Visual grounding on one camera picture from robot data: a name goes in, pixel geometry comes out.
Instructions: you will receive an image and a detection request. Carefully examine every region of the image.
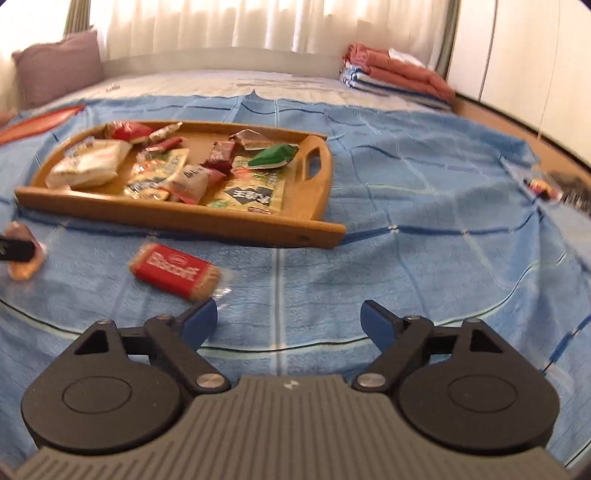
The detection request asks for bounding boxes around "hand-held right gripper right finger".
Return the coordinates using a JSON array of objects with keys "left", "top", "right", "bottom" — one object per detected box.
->
[{"left": 352, "top": 300, "right": 506, "bottom": 393}]

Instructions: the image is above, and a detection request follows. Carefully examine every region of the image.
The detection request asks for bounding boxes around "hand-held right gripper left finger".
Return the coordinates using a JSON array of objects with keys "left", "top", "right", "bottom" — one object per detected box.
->
[{"left": 74, "top": 298, "right": 230, "bottom": 394}]

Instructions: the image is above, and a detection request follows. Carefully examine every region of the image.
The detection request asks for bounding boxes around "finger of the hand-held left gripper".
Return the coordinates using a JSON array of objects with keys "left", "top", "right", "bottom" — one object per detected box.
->
[{"left": 0, "top": 234, "right": 37, "bottom": 264}]

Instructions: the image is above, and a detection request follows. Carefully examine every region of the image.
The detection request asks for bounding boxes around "pink jelly cup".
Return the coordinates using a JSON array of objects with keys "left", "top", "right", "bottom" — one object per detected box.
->
[{"left": 7, "top": 220, "right": 48, "bottom": 282}]

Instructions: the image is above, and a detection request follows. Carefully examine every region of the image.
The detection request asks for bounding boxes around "red biscuit packet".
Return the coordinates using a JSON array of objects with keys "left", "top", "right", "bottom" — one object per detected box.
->
[{"left": 129, "top": 242, "right": 222, "bottom": 303}]

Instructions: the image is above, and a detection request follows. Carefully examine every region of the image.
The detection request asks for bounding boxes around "wooden serving tray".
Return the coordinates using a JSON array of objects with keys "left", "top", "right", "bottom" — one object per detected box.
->
[{"left": 14, "top": 121, "right": 347, "bottom": 250}]

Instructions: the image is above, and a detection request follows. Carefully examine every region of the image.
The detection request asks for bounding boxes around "large white snack bag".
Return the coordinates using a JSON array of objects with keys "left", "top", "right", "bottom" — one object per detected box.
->
[{"left": 46, "top": 138, "right": 132, "bottom": 190}]

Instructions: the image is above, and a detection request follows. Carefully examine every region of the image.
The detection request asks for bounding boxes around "white red-edged snack packet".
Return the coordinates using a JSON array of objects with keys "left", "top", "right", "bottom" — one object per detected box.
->
[{"left": 161, "top": 166, "right": 225, "bottom": 205}]

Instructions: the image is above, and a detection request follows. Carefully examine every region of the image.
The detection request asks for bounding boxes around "large yellow snack packet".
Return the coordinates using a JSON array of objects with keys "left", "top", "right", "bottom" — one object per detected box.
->
[{"left": 208, "top": 157, "right": 287, "bottom": 215}]

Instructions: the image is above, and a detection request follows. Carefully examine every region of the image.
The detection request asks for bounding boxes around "small yellow snack packet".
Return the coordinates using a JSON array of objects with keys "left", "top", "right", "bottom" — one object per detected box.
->
[{"left": 124, "top": 148, "right": 190, "bottom": 201}]

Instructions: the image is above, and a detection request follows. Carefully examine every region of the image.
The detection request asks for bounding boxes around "red gold snack packet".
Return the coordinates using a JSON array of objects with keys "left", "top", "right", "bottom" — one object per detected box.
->
[{"left": 111, "top": 121, "right": 153, "bottom": 144}]

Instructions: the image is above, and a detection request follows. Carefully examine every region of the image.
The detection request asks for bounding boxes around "dark brown wafer bar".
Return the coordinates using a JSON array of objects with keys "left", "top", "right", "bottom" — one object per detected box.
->
[{"left": 203, "top": 141, "right": 237, "bottom": 174}]

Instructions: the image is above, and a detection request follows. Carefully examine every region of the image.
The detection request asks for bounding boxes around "small red snack stick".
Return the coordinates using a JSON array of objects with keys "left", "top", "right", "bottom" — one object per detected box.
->
[{"left": 139, "top": 136, "right": 183, "bottom": 160}]

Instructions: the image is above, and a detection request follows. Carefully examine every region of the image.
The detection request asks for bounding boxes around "green snack packet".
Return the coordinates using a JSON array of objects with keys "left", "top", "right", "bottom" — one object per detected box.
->
[{"left": 247, "top": 143, "right": 301, "bottom": 169}]

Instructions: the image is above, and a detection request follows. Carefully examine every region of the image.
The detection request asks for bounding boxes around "brown peanut packet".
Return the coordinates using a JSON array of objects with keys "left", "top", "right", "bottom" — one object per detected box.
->
[{"left": 228, "top": 129, "right": 278, "bottom": 151}]

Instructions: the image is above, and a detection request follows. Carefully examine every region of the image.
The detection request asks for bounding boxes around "clear cracker packet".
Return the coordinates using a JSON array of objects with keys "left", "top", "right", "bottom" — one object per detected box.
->
[{"left": 148, "top": 122, "right": 183, "bottom": 141}]

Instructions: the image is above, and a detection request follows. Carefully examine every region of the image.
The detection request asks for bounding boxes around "blue checked blanket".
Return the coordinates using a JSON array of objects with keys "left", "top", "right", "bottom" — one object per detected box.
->
[{"left": 0, "top": 90, "right": 591, "bottom": 467}]

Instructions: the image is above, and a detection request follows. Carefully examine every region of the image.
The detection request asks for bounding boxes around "red plastic tray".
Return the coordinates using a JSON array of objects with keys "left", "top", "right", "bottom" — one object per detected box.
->
[{"left": 0, "top": 105, "right": 88, "bottom": 146}]

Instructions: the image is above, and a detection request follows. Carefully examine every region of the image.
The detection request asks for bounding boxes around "purple pillow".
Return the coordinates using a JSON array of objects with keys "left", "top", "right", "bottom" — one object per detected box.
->
[{"left": 11, "top": 30, "right": 105, "bottom": 109}]

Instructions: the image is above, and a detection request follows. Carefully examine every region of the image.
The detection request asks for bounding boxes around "small colourful item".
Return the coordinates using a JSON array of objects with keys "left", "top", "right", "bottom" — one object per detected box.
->
[{"left": 526, "top": 178, "right": 561, "bottom": 201}]

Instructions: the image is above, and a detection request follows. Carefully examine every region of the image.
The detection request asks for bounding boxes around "folded blue striped towel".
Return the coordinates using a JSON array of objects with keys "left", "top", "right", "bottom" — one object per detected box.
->
[{"left": 339, "top": 62, "right": 453, "bottom": 112}]

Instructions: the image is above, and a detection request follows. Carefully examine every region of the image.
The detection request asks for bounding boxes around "white patterned mattress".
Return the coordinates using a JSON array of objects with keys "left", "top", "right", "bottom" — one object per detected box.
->
[{"left": 28, "top": 69, "right": 455, "bottom": 114}]

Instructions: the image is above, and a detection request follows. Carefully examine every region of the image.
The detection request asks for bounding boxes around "green drape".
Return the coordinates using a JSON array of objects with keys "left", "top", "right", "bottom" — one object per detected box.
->
[
  {"left": 65, "top": 0, "right": 90, "bottom": 33},
  {"left": 436, "top": 0, "right": 462, "bottom": 81}
]

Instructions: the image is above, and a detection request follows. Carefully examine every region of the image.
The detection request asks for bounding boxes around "folded blankets stack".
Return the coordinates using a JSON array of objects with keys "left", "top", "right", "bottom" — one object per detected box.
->
[{"left": 344, "top": 43, "right": 455, "bottom": 100}]

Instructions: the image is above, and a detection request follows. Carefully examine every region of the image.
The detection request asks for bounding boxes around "white bed headboard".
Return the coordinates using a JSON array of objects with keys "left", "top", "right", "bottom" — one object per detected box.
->
[{"left": 102, "top": 46, "right": 345, "bottom": 77}]

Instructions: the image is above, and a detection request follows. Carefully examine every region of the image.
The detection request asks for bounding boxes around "white sheer curtain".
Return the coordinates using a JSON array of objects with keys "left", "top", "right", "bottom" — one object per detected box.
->
[{"left": 0, "top": 0, "right": 458, "bottom": 61}]

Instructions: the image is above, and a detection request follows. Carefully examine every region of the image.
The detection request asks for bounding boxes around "white wardrobe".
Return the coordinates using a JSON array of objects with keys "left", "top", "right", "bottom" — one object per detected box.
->
[{"left": 445, "top": 0, "right": 591, "bottom": 162}]

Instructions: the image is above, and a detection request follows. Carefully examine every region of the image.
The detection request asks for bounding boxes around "wooden bed frame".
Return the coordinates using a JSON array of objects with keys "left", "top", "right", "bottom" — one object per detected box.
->
[{"left": 452, "top": 92, "right": 591, "bottom": 185}]

